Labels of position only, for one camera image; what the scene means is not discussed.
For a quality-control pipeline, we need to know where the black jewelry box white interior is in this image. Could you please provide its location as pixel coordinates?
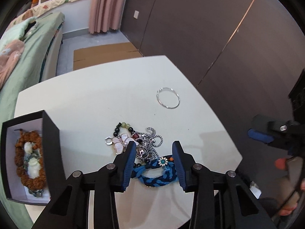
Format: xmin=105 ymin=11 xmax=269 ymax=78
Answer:
xmin=1 ymin=110 xmax=66 ymax=206

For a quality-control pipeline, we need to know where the white wall socket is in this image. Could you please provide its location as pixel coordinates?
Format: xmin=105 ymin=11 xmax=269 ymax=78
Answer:
xmin=133 ymin=10 xmax=139 ymax=19

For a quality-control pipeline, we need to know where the white shell flower bracelet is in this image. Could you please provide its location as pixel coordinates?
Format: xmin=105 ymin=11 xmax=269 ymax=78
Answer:
xmin=23 ymin=142 xmax=41 ymax=179

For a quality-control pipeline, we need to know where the pink fleece blanket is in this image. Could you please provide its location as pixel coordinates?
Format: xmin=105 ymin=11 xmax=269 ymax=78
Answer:
xmin=0 ymin=39 xmax=25 ymax=89

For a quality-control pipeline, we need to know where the brown rudraksha bead bracelet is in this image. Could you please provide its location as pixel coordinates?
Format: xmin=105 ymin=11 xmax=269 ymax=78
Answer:
xmin=14 ymin=130 xmax=47 ymax=191

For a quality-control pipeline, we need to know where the blue braided flower bracelet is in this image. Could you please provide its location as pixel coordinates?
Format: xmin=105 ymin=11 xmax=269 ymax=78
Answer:
xmin=132 ymin=155 xmax=177 ymax=187

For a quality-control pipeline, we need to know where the person's right hand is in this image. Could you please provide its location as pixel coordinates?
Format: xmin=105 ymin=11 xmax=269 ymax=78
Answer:
xmin=274 ymin=157 xmax=304 ymax=216

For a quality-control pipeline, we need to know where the flattened cardboard sheet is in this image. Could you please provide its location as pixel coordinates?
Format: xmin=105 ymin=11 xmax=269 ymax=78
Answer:
xmin=73 ymin=42 xmax=142 ymax=70

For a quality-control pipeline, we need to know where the butterfly bead bracelet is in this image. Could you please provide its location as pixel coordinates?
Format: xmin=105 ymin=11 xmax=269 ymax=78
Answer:
xmin=112 ymin=121 xmax=144 ymax=169

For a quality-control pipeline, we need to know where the silver chain bracelet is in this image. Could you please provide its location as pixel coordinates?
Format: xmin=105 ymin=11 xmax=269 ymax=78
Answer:
xmin=136 ymin=126 xmax=164 ymax=160

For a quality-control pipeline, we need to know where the pink curtain right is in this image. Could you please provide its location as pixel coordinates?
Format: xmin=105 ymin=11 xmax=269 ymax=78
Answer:
xmin=88 ymin=0 xmax=126 ymax=34

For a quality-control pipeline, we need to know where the pale green floral pillow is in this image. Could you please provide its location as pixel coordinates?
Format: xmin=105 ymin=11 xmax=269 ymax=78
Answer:
xmin=1 ymin=17 xmax=37 ymax=51

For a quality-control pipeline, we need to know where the floral window seat cushion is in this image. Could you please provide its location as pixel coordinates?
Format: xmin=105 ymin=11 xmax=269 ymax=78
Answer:
xmin=11 ymin=0 xmax=80 ymax=25

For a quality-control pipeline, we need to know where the green bed mattress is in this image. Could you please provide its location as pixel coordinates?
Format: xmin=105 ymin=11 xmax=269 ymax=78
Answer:
xmin=0 ymin=11 xmax=66 ymax=229

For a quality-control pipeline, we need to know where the thin silver bangle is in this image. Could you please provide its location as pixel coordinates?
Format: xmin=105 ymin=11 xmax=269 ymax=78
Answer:
xmin=156 ymin=87 xmax=181 ymax=110

